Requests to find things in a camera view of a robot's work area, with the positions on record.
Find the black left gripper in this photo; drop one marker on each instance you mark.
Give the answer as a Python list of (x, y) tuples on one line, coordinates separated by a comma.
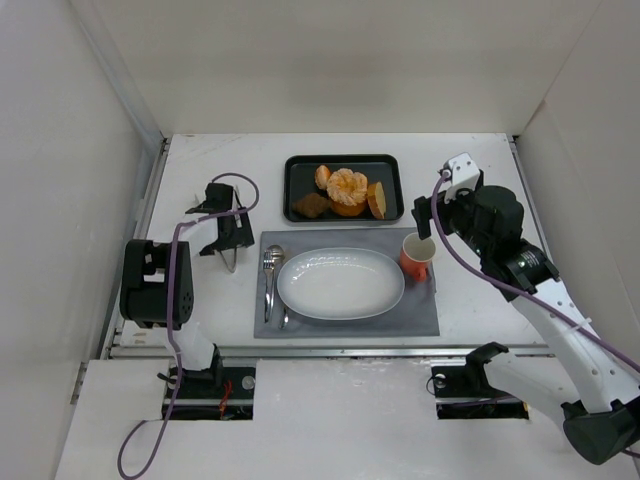
[(230, 236)]

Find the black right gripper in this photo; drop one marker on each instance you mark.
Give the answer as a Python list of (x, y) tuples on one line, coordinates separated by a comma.
[(435, 211)]

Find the metal tongs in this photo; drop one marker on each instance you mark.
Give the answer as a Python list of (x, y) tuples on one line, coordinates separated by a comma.
[(229, 257)]

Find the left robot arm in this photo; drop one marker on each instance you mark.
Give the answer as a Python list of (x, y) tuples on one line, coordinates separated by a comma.
[(157, 290)]

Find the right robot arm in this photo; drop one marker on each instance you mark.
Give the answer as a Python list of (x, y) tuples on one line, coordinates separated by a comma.
[(598, 411)]

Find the sliced brown bread loaf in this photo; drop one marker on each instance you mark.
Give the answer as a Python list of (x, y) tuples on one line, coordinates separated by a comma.
[(376, 200)]

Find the sesame twisted bread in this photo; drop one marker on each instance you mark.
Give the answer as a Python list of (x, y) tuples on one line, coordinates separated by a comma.
[(347, 187)]

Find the orange cup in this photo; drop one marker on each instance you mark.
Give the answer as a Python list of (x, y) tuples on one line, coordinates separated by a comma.
[(416, 256)]

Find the smooth orange round bun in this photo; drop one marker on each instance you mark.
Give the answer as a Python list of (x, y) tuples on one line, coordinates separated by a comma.
[(348, 210)]

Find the silver fork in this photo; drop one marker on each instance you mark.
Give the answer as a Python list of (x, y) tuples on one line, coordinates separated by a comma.
[(279, 293)]

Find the silver spoon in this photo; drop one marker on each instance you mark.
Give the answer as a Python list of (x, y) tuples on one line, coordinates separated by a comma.
[(272, 257)]

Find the black rectangular tray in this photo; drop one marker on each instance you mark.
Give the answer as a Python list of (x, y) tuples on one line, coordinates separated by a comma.
[(299, 181)]

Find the brown chocolate croissant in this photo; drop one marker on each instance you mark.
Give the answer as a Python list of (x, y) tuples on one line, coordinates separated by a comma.
[(311, 206)]

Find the grey cloth placemat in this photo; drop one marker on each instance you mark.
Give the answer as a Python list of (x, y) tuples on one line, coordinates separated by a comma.
[(414, 316)]

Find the small oval sesame roll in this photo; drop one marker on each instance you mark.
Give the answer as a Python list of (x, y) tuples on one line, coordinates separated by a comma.
[(321, 177)]

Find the white oval plate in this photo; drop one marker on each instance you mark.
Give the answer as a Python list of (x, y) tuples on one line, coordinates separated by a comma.
[(342, 284)]

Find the white front cover board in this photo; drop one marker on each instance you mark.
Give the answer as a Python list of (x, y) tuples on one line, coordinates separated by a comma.
[(317, 419)]

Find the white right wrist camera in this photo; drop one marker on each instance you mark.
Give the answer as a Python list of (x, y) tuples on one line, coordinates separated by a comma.
[(462, 174)]

